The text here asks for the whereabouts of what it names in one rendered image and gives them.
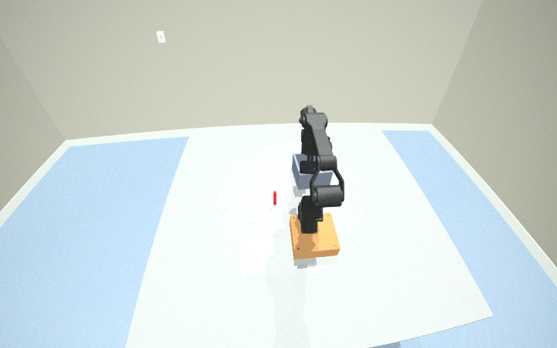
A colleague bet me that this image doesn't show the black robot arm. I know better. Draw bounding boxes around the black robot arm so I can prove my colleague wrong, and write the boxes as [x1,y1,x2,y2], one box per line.
[298,105,345,234]

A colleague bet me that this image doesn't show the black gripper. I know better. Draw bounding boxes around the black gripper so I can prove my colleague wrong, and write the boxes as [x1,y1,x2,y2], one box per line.
[299,129,316,175]

